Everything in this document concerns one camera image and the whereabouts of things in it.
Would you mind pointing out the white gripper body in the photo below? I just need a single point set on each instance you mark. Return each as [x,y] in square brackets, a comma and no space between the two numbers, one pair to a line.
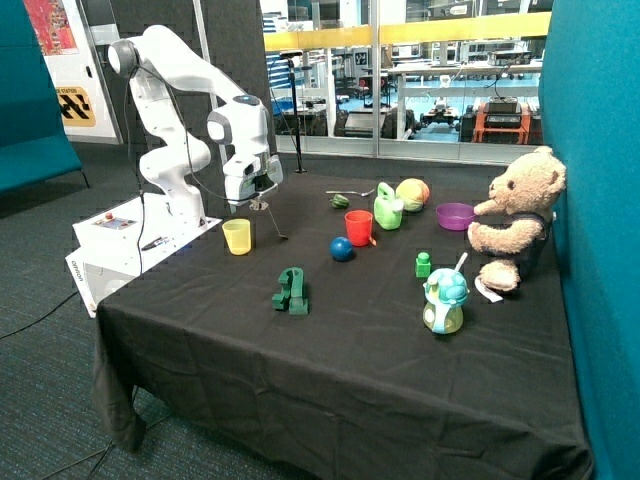
[248,177]

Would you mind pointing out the tea bag with yellow tag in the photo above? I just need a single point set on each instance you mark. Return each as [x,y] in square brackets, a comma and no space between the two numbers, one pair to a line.
[273,220]

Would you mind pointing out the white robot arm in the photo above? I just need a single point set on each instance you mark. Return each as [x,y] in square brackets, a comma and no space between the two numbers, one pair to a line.
[158,62]

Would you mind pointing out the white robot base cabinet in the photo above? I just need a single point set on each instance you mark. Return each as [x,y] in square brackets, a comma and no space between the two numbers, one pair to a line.
[120,243]

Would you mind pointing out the yellow plastic cup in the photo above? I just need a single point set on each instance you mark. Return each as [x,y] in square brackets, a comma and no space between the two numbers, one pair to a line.
[237,233]

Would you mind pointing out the green toy pepper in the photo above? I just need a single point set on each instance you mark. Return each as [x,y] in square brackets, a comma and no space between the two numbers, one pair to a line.
[339,201]

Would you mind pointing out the blue ball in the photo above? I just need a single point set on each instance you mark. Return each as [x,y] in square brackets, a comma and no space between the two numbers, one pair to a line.
[341,249]

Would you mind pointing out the red plastic cup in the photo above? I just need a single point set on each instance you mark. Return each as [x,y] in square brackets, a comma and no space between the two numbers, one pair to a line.
[359,225]

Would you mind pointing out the green wooden block figure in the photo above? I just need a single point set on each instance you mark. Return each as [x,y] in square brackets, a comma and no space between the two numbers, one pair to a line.
[292,296]

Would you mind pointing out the metal spoon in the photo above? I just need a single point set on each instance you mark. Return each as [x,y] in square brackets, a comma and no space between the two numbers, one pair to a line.
[353,193]

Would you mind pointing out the green toy watering can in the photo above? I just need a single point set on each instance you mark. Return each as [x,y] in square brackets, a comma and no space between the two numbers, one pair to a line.
[387,207]

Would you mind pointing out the black tablecloth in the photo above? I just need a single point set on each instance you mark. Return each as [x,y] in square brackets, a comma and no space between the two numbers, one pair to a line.
[358,388]

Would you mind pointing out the orange green plush ball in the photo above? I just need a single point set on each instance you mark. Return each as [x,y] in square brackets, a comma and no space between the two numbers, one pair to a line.
[414,193]

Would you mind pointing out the small green toy block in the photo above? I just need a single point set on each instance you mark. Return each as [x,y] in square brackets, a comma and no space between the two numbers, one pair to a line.
[423,265]

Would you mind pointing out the purple plastic bowl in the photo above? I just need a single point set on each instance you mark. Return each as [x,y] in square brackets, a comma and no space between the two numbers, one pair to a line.
[455,216]

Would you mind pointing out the turquoise toddler sippy bottle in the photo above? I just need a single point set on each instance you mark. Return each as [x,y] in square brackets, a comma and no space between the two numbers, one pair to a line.
[446,291]

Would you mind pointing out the teal sofa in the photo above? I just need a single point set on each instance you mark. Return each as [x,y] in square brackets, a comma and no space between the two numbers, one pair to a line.
[34,145]

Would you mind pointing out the orange mobile robot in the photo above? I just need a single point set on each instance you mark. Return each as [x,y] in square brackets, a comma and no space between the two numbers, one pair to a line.
[502,120]

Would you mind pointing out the brown teddy bear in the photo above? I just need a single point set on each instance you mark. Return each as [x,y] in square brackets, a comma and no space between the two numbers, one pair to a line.
[524,195]

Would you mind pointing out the teal partition wall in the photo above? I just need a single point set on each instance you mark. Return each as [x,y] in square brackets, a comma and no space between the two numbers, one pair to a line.
[589,94]

